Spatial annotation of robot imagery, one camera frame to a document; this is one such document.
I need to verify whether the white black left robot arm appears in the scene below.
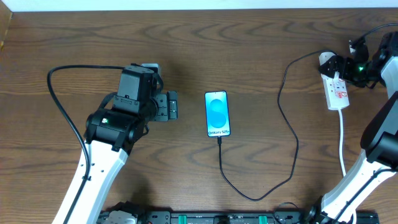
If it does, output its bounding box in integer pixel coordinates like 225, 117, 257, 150
48, 63, 178, 223

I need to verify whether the white power strip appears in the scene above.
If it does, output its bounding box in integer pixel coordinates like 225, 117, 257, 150
321, 72, 349, 111

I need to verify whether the white power strip cord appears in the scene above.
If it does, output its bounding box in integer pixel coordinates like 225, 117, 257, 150
338, 108, 358, 224

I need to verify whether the white USB charger adapter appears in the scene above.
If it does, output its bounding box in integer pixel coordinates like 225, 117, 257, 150
319, 52, 337, 68

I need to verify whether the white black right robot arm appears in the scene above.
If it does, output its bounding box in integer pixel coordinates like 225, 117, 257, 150
303, 32, 397, 223

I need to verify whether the black USB charging cable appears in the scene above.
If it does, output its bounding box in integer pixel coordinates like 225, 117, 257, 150
216, 49, 340, 202

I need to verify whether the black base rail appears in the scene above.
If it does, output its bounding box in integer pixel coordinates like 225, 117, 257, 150
96, 210, 380, 224

